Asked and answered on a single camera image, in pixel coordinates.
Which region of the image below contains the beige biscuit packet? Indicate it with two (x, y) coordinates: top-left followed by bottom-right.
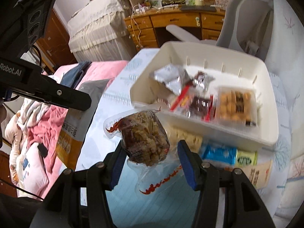
(242, 160), (273, 189)

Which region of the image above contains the green snack packet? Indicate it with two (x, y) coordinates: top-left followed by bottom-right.
(235, 150), (258, 167)

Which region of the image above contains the blue foil snack packet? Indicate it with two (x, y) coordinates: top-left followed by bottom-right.
(199, 142), (237, 166)

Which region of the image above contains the puffed rice cake pack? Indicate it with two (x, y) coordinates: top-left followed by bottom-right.
(166, 127), (203, 153)

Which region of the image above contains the clear-wrapped nut cake snack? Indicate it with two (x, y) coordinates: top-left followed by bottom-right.
(104, 106), (182, 199)

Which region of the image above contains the red-edged dark fruit snack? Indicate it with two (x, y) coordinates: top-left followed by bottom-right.
(170, 85), (213, 121)

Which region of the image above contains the pink white stuffed toy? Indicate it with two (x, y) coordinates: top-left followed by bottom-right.
(5, 112), (49, 199)

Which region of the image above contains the beige covered furniture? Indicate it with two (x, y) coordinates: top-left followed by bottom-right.
(67, 0), (137, 62)

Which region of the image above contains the large orange white oats bag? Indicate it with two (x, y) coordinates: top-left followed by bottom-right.
(56, 79), (110, 170)

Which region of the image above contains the dark blue garment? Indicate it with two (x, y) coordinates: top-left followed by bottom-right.
(60, 61), (92, 89)

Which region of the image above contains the pink blanket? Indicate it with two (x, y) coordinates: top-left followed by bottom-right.
(14, 60), (130, 199)

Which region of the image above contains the golden cookies clear pack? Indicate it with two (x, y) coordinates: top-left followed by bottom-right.
(215, 86), (258, 127)

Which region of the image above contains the white plastic storage bin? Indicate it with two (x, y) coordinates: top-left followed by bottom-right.
(130, 42), (279, 151)

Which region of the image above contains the white floral bedsheet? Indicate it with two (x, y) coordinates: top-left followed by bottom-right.
(265, 0), (303, 227)

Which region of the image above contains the wooden desk with drawers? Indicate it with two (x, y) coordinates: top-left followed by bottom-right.
(124, 5), (225, 51)

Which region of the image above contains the grey office chair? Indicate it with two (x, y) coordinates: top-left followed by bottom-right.
(165, 0), (274, 62)

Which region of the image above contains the black cable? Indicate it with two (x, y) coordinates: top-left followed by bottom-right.
(0, 177), (46, 201)

